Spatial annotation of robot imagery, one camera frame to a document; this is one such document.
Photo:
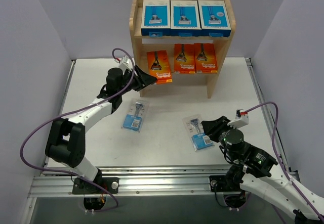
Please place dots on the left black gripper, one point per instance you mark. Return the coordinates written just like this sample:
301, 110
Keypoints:
136, 79

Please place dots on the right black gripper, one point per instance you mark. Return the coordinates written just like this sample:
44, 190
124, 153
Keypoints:
220, 130

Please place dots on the clear blister razor pack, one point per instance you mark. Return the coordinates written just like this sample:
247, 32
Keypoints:
194, 128
135, 115

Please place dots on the orange Gillette Styler box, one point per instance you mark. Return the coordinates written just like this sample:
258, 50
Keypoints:
159, 66

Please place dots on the orange Gillette Fusion box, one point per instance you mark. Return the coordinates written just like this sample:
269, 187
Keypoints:
184, 61
205, 58

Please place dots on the blue Harry's razor box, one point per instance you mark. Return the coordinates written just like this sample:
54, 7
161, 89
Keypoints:
214, 19
185, 19
156, 21

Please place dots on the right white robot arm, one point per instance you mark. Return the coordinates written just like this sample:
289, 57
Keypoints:
256, 171

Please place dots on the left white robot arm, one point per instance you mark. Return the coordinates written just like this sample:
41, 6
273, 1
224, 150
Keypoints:
67, 138

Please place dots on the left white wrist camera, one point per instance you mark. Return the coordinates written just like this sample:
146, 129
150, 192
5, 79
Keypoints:
124, 63

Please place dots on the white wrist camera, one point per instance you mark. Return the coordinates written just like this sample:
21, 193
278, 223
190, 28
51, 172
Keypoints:
241, 119
124, 63

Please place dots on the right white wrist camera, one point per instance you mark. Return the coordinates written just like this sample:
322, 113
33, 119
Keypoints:
241, 119

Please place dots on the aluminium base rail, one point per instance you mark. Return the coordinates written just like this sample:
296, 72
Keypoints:
160, 159

